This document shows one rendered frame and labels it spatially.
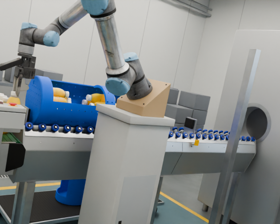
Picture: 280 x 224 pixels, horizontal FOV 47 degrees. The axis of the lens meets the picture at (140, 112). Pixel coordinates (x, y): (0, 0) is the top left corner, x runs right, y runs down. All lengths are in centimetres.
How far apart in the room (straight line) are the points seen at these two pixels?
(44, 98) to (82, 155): 43
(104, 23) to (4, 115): 60
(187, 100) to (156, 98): 397
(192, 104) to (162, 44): 191
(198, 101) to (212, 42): 235
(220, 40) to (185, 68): 98
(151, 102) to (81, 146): 56
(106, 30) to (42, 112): 64
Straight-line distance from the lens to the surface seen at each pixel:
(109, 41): 145
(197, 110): 560
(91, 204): 188
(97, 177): 181
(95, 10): 137
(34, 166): 193
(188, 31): 752
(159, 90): 171
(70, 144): 194
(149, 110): 166
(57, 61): 564
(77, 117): 191
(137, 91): 169
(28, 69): 169
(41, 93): 182
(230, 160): 256
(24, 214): 206
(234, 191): 324
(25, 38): 168
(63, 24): 169
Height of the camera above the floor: 137
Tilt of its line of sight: 7 degrees down
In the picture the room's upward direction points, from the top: 11 degrees clockwise
